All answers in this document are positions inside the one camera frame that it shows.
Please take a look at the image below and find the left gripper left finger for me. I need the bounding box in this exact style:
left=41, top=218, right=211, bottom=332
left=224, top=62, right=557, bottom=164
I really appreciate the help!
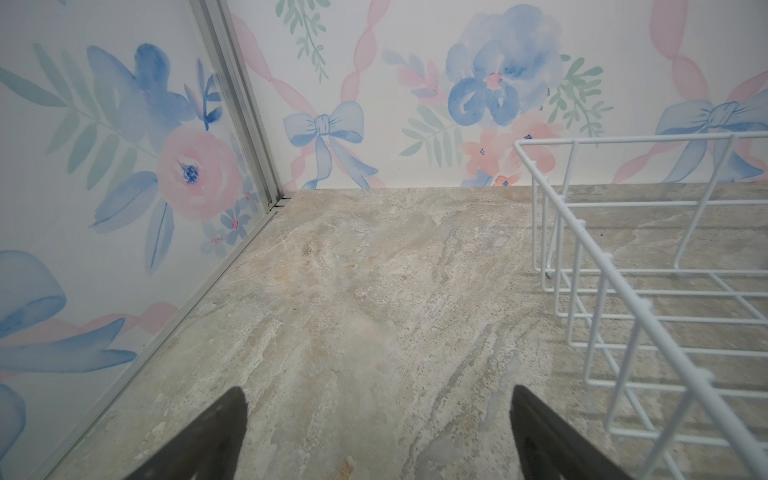
left=126, top=387, right=248, bottom=480

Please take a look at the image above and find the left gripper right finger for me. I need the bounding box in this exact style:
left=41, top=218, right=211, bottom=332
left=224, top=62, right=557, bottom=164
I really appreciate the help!
left=510, top=385, right=630, bottom=479

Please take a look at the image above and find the white wire dish rack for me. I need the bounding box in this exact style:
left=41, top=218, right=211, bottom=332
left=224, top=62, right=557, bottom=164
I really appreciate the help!
left=514, top=132, right=767, bottom=479

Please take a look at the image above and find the left aluminium corner post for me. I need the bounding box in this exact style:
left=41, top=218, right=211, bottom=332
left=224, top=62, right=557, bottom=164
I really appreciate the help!
left=190, top=0, right=283, bottom=212

